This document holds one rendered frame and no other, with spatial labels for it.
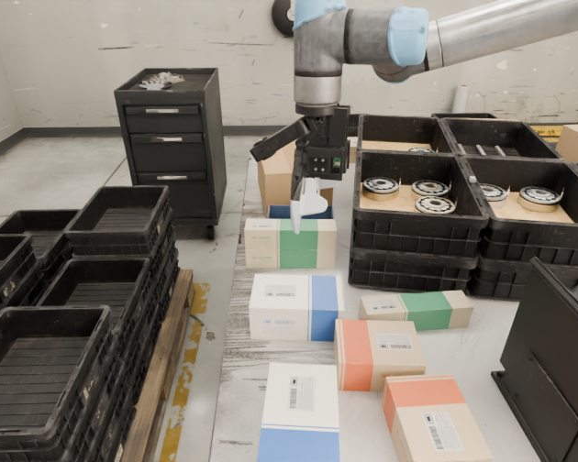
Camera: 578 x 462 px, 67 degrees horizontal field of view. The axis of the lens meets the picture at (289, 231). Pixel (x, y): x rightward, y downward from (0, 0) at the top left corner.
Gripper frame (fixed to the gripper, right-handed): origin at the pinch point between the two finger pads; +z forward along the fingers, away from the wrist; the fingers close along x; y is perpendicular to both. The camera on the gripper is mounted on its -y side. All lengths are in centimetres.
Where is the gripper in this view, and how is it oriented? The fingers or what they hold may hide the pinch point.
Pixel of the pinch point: (304, 217)
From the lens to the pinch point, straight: 78.7
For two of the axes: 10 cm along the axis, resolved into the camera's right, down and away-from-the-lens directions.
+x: 2.9, -4.1, 8.7
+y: 9.6, 1.1, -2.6
